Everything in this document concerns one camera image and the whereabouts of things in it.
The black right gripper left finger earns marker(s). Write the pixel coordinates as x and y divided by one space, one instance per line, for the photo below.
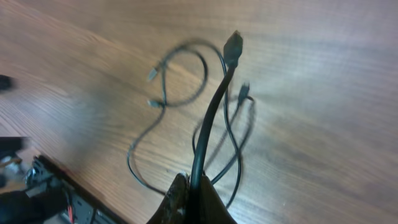
172 209

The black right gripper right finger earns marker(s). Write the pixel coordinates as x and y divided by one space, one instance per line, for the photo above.
212 209

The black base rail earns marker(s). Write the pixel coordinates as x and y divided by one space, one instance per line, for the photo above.
64 197

